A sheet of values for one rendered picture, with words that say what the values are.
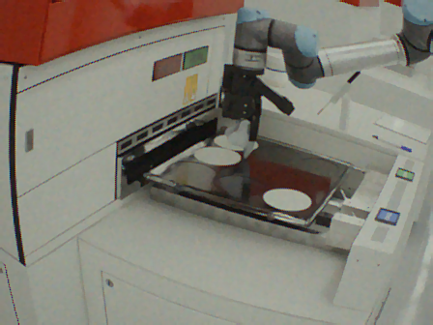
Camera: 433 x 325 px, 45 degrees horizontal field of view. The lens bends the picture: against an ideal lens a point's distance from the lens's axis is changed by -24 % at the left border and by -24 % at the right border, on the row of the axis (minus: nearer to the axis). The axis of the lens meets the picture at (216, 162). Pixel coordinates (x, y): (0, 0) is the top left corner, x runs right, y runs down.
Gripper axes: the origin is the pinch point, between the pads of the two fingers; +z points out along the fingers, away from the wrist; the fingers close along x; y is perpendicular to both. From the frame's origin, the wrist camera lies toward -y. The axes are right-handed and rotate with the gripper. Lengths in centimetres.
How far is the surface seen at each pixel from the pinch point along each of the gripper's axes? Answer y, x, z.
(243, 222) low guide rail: 3.4, 18.4, 8.0
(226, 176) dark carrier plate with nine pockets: 6.3, 10.7, 1.4
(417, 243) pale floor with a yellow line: -134, -108, 91
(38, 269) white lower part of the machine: 48, 40, 11
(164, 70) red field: 20.2, 0.6, -18.2
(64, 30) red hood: 42, 41, -36
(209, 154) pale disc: 8.4, -0.7, 1.2
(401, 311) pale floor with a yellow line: -97, -41, 91
